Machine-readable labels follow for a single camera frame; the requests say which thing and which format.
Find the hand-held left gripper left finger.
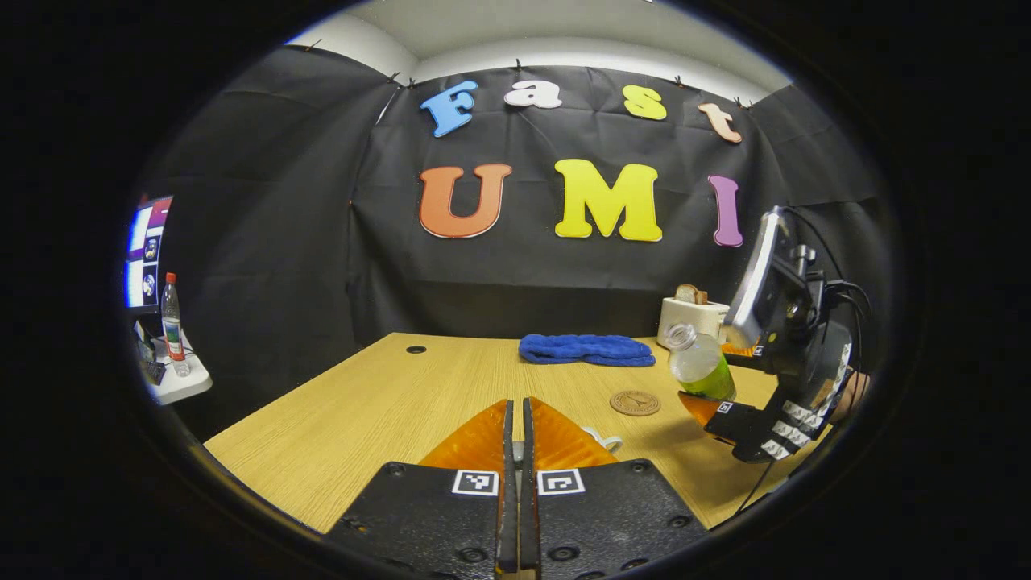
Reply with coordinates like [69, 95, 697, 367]
[325, 399, 520, 580]

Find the black backdrop cloth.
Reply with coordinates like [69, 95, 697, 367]
[153, 44, 888, 452]

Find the white side table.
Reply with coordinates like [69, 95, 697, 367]
[137, 330, 213, 406]

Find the blue towel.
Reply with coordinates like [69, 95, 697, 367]
[519, 333, 656, 368]

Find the white toaster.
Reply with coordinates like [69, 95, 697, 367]
[657, 296, 731, 350]

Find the computer monitor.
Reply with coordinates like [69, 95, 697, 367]
[123, 196, 175, 312]

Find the green label water bottle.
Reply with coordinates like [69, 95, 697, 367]
[665, 323, 737, 402]

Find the round brown coaster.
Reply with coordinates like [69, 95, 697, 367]
[610, 391, 662, 417]

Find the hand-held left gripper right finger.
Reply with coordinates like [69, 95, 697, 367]
[520, 397, 711, 580]

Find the red-capped clear bottle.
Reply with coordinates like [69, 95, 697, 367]
[161, 272, 185, 363]

